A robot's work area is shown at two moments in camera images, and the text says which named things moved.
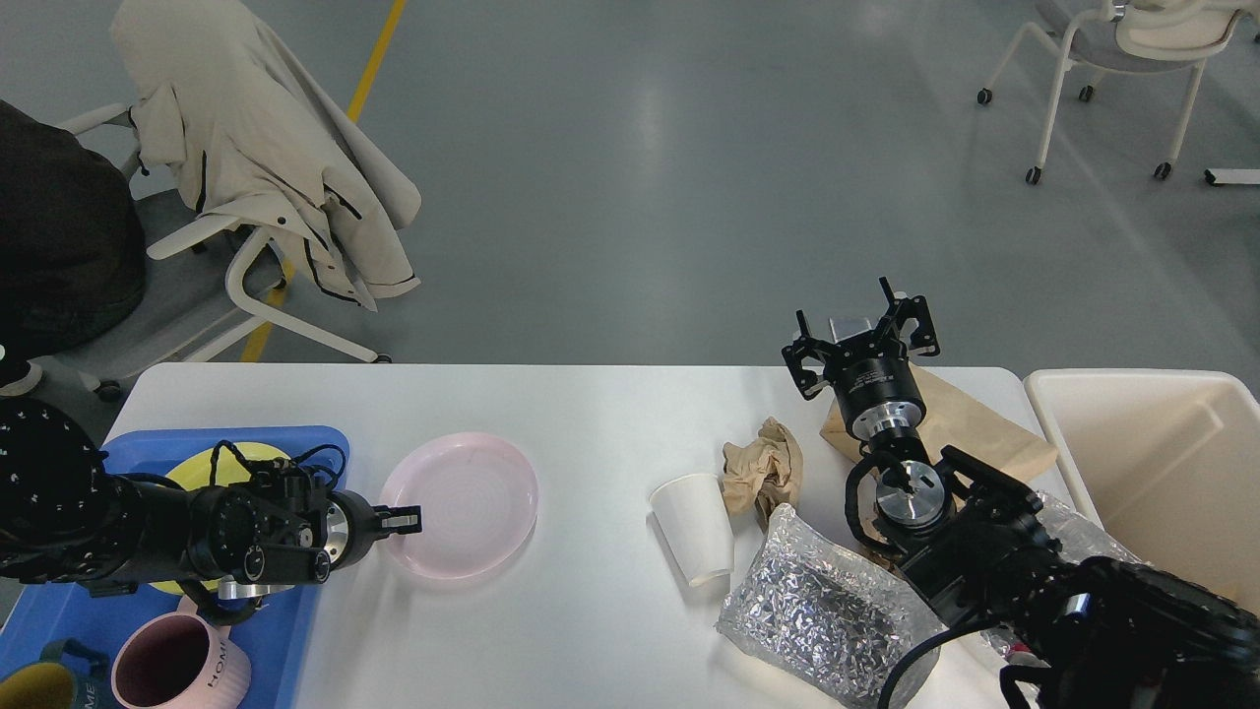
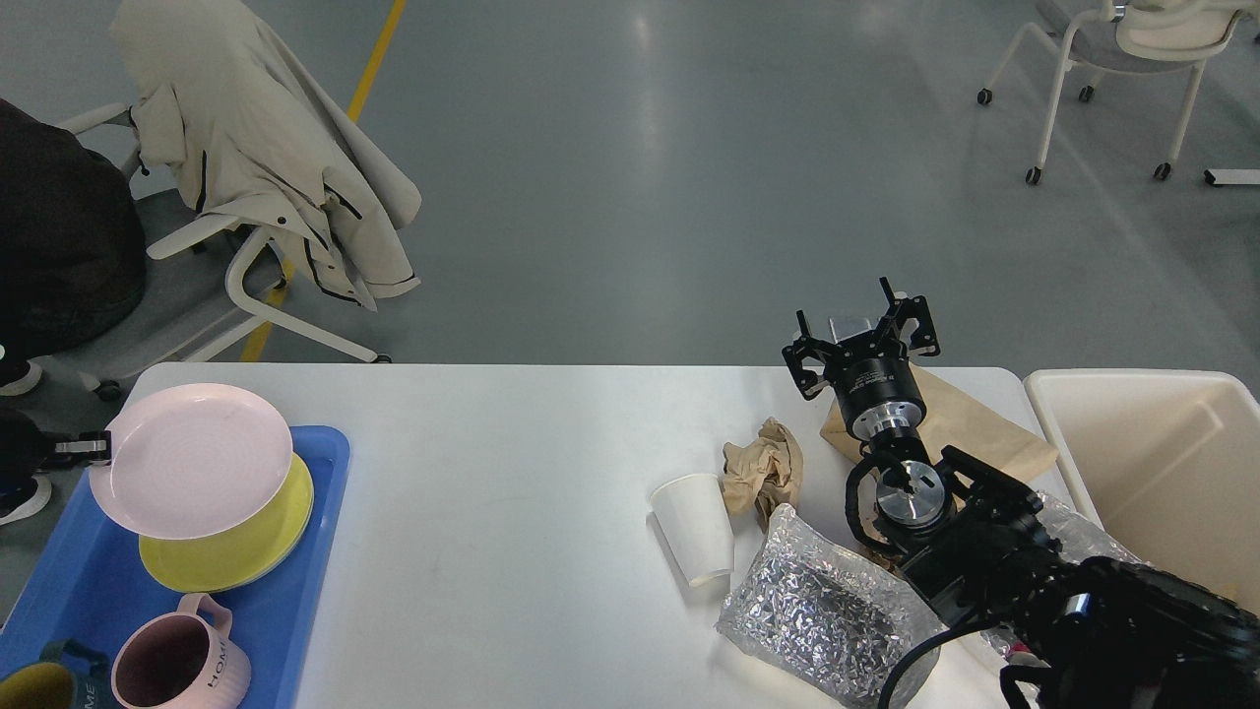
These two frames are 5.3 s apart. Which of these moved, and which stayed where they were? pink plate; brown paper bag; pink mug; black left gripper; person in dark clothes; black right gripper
Moved: pink plate; black left gripper
Stayed: black right gripper; brown paper bag; person in dark clothes; pink mug
